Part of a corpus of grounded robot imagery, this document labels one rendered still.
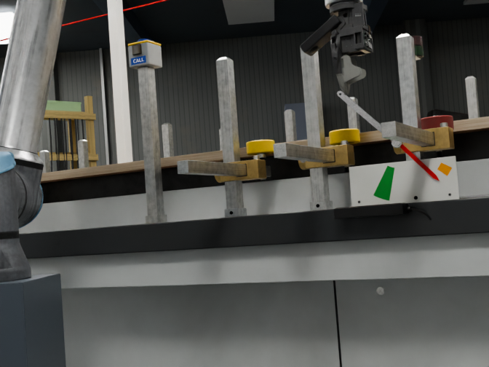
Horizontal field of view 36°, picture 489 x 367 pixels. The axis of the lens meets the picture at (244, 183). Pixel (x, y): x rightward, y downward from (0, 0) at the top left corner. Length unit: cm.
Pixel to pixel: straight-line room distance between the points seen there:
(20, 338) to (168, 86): 953
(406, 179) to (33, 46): 92
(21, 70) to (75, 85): 941
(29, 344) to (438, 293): 106
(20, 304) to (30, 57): 60
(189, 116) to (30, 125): 907
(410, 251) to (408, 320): 29
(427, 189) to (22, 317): 94
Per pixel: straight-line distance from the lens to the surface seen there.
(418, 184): 180
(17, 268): 159
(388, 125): 150
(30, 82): 179
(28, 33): 181
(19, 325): 151
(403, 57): 185
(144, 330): 246
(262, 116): 1074
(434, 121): 187
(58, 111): 785
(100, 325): 256
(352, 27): 180
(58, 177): 257
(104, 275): 227
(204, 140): 1074
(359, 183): 184
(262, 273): 199
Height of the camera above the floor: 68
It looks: 3 degrees up
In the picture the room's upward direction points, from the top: 4 degrees counter-clockwise
